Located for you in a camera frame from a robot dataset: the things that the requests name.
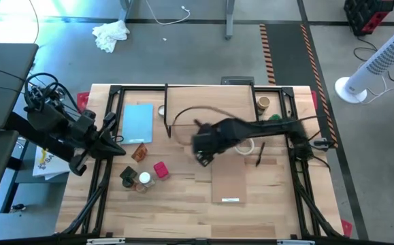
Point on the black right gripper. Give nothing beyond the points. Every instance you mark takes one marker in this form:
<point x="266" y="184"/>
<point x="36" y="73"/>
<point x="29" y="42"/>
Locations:
<point x="207" y="141"/>

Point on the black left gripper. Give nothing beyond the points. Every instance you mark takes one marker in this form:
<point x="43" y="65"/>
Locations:
<point x="89" y="136"/>

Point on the brown cardboard sheet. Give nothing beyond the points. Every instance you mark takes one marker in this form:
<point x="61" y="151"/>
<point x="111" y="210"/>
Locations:
<point x="229" y="180"/>

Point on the orange taco seasoning packet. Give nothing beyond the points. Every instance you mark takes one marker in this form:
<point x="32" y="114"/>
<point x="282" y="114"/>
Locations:
<point x="139" y="153"/>

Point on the masking tape roll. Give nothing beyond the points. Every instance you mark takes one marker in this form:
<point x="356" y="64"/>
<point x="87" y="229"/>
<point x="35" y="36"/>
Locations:
<point x="249" y="149"/>

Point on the red-lidded patterned spice tin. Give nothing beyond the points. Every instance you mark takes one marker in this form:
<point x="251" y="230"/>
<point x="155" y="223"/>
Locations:
<point x="161" y="169"/>

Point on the black-lidded spice jar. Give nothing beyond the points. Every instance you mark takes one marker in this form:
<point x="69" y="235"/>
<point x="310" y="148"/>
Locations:
<point x="128" y="182"/>

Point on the white-lidded spice jar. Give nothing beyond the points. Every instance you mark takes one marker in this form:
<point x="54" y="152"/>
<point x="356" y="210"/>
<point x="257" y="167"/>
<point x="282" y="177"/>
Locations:
<point x="145" y="177"/>

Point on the wooden shelf black metal frame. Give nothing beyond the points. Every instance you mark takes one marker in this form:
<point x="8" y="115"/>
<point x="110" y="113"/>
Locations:
<point x="210" y="98"/>

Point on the green-lidded oregano jar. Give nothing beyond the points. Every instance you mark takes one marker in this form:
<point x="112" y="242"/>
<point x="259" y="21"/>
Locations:
<point x="275" y="117"/>

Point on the gold-lidded furikake jar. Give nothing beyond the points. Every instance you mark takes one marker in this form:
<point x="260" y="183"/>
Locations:
<point x="263" y="102"/>

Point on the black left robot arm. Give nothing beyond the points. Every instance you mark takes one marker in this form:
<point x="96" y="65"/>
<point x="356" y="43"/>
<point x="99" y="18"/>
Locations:
<point x="47" y="119"/>

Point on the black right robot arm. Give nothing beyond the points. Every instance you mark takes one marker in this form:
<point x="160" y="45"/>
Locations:
<point x="268" y="127"/>

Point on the light blue board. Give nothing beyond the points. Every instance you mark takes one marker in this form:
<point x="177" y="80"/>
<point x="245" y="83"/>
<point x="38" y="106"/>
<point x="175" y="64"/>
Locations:
<point x="137" y="123"/>

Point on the printed white paper sheet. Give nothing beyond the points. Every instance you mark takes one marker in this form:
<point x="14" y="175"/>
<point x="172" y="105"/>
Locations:
<point x="48" y="166"/>

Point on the grey floor outlet box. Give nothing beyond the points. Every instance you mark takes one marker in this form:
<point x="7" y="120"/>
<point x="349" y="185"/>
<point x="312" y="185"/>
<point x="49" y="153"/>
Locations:
<point x="237" y="81"/>

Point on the white crumpled cloth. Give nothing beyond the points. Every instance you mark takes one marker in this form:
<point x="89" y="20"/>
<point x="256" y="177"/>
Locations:
<point x="110" y="34"/>

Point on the small black device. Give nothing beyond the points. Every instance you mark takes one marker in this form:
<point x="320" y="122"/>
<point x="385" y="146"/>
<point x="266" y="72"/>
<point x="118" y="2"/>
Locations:
<point x="19" y="207"/>

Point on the grey metal desk leg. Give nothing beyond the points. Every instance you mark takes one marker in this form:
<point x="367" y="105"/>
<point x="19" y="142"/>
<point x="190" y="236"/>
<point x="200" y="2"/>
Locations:
<point x="229" y="20"/>
<point x="126" y="8"/>

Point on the dark mat with orange stripes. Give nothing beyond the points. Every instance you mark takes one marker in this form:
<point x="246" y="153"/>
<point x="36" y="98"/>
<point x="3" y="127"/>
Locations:
<point x="285" y="51"/>

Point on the white tower fan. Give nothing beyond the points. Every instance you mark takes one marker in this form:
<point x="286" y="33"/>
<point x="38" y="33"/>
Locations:
<point x="377" y="64"/>

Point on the black and red crate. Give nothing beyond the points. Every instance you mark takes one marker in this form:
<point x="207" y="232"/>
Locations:
<point x="363" y="13"/>

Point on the red corner bracket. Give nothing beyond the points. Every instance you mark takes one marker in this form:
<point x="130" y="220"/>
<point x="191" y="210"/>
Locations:
<point x="314" y="98"/>
<point x="82" y="102"/>
<point x="346" y="227"/>

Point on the silver metal bracket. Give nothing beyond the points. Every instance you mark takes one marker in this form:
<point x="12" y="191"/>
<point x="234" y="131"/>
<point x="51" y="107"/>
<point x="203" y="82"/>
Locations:
<point x="295" y="242"/>
<point x="106" y="241"/>

